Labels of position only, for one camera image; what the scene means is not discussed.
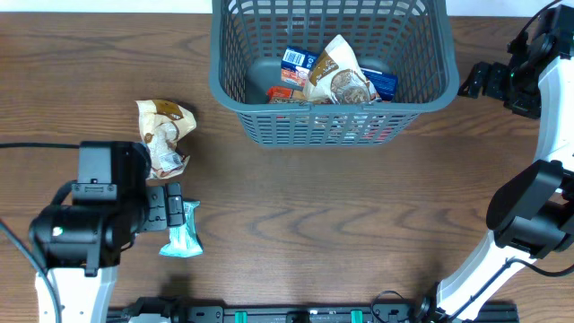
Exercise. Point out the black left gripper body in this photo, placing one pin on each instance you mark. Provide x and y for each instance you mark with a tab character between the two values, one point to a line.
156	204

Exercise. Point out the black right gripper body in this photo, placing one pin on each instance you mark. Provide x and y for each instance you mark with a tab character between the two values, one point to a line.
497	82

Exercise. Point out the teal plastic packet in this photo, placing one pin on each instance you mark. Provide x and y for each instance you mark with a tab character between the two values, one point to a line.
184	242

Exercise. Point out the cookie snack bag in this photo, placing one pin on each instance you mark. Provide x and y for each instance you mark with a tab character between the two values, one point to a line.
337	77

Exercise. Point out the orange spaghetti packet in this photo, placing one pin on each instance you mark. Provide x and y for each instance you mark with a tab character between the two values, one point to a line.
280	94

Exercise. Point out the blue tissue multipack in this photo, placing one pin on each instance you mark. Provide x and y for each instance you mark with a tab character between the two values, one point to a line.
297	64

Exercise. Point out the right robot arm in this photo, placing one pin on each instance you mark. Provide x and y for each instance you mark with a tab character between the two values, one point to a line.
531	216

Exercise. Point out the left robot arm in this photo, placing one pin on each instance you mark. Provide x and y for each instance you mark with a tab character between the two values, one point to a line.
80	236

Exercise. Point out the crumpled cream snack bag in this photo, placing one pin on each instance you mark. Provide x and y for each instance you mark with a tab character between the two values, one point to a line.
162	123

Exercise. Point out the grey plastic basket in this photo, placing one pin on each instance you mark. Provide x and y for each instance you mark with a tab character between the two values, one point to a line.
411	40

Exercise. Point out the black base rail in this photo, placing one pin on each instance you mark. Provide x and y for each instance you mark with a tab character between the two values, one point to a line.
148	309

